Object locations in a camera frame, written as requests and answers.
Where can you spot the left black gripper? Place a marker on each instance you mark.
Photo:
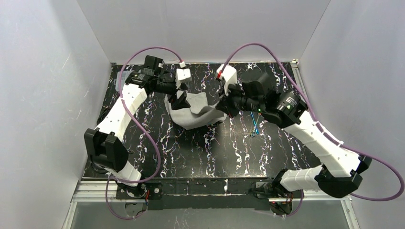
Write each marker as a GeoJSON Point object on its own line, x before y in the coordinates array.
{"type": "Point", "coordinates": [176, 91]}

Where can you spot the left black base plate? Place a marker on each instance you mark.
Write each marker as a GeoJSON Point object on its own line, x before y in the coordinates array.
{"type": "Point", "coordinates": [141, 191]}

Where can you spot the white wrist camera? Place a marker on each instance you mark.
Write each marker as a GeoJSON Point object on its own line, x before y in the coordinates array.
{"type": "Point", "coordinates": [182, 74]}
{"type": "Point", "coordinates": [228, 75]}

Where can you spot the aluminium front rail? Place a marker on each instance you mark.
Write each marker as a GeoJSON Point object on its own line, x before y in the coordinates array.
{"type": "Point", "coordinates": [98, 190]}

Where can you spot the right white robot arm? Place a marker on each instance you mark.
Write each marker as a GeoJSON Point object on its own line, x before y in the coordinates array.
{"type": "Point", "coordinates": [340, 171]}

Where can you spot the iridescent gold spoon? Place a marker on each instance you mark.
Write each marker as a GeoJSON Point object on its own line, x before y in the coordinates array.
{"type": "Point", "coordinates": [257, 116]}

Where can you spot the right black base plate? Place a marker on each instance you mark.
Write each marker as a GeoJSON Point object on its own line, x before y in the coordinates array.
{"type": "Point", "coordinates": [265, 189]}

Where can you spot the blue metallic fork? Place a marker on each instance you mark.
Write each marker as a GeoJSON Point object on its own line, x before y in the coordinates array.
{"type": "Point", "coordinates": [254, 131]}

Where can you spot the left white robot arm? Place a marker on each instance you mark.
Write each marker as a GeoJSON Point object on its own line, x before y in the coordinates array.
{"type": "Point", "coordinates": [104, 143]}

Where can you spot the clear plastic organizer box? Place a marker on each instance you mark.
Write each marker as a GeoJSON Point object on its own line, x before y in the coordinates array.
{"type": "Point", "coordinates": [121, 77]}

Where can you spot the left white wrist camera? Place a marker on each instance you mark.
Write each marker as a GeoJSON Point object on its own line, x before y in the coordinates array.
{"type": "Point", "coordinates": [182, 74]}

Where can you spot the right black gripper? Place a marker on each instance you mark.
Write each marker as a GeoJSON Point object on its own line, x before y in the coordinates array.
{"type": "Point", "coordinates": [223, 101]}

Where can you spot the grey cloth napkin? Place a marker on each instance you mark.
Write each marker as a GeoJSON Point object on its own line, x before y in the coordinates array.
{"type": "Point", "coordinates": [199, 114]}

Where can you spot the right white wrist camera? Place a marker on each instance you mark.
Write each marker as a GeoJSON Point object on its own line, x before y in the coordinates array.
{"type": "Point", "coordinates": [228, 75]}

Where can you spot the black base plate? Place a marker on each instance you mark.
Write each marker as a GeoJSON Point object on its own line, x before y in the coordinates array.
{"type": "Point", "coordinates": [265, 189]}
{"type": "Point", "coordinates": [141, 191]}

